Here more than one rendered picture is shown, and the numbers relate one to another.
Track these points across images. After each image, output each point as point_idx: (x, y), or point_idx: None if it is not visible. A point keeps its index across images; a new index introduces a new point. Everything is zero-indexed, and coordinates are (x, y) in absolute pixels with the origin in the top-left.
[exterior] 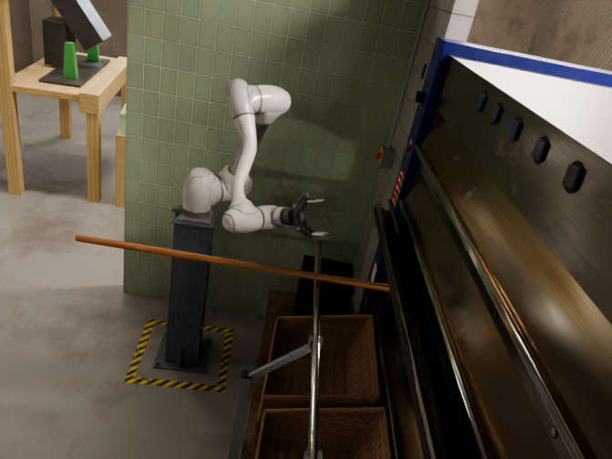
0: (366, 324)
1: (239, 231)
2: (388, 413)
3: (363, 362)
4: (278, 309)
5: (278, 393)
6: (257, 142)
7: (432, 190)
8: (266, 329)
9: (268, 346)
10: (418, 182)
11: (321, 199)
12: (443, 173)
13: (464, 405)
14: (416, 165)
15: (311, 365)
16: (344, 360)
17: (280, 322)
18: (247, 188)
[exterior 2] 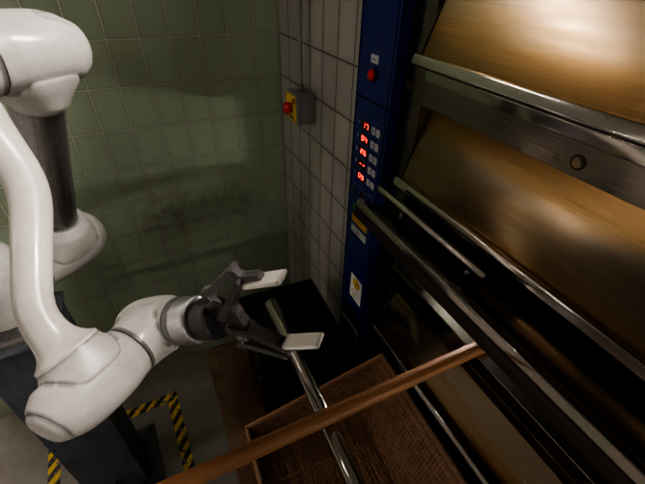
0: (378, 370)
1: (98, 423)
2: None
3: (413, 446)
4: (231, 381)
5: None
6: (60, 157)
7: (533, 151)
8: (231, 433)
9: (249, 470)
10: (424, 135)
11: (281, 275)
12: (635, 97)
13: None
14: (406, 102)
15: None
16: (361, 422)
17: (247, 406)
18: (95, 239)
